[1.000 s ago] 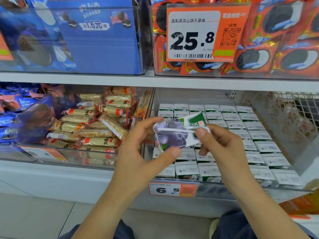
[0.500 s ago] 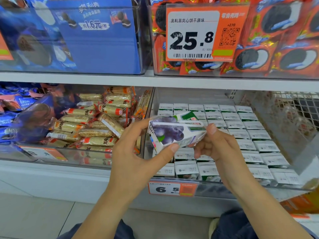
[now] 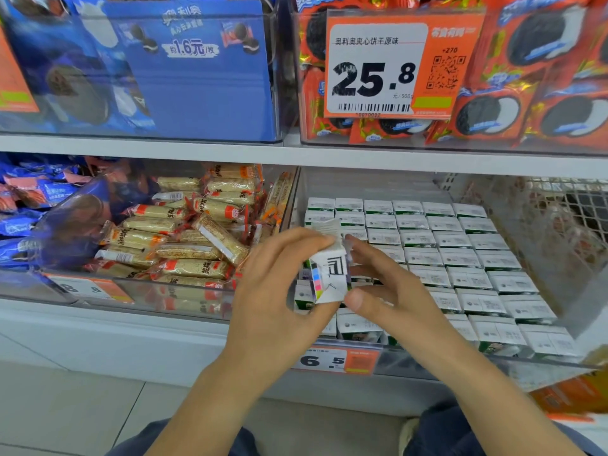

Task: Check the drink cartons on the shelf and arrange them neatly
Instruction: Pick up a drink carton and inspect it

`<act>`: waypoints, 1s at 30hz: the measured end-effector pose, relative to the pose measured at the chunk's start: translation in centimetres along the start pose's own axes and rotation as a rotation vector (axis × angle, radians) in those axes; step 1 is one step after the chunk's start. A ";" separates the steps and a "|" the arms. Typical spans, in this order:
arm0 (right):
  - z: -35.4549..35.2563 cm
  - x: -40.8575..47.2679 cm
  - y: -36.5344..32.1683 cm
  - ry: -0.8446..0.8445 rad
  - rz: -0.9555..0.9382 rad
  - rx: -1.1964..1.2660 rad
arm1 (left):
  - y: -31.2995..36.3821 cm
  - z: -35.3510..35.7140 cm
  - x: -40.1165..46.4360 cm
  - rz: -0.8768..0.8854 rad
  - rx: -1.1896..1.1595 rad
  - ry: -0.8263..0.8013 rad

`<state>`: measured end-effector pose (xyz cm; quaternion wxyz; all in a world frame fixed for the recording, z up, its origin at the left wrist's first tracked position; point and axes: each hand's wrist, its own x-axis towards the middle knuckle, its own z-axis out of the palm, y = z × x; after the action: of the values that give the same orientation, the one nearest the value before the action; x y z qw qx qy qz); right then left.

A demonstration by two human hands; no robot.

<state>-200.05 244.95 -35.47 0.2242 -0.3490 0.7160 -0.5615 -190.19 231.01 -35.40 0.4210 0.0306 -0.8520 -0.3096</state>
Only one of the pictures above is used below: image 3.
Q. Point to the person's left hand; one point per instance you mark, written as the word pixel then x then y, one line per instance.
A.
pixel 266 313

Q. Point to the pile of yellow wafer bars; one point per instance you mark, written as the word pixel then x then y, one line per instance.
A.
pixel 180 232

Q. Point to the large white orange price tag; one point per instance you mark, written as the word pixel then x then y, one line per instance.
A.
pixel 375 71

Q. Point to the clear plastic display bin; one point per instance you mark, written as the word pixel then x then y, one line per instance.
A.
pixel 180 304
pixel 418 363

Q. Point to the person's right white shoe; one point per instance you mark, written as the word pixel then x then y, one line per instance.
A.
pixel 407 439

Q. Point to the rows of white juice cartons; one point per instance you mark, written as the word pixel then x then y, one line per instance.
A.
pixel 475 261

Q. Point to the small orange price tag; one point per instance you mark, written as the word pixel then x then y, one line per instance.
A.
pixel 337 361

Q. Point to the person's left forearm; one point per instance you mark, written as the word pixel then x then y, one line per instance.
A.
pixel 209 413

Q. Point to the person's right hand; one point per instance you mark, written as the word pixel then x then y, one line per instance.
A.
pixel 404 304

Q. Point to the person's blue jeans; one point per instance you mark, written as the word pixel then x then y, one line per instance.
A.
pixel 437 437

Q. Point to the pile of blue snack packets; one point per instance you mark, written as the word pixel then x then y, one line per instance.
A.
pixel 28 218

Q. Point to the blue cardboard display box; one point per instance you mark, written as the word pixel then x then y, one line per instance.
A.
pixel 209 90

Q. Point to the yellow orange price sign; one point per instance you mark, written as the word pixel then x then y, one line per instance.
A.
pixel 14 80

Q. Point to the faded orange price tag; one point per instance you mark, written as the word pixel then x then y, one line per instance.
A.
pixel 85 287

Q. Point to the blueberry juice carton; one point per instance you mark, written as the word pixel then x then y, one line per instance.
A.
pixel 331 275

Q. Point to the stack of red cookie packets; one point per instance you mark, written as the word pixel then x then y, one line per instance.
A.
pixel 560 90

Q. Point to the person's right forearm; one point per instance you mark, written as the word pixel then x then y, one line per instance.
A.
pixel 484 403

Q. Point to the yellow orange snack packet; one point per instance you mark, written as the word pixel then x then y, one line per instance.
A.
pixel 575 394

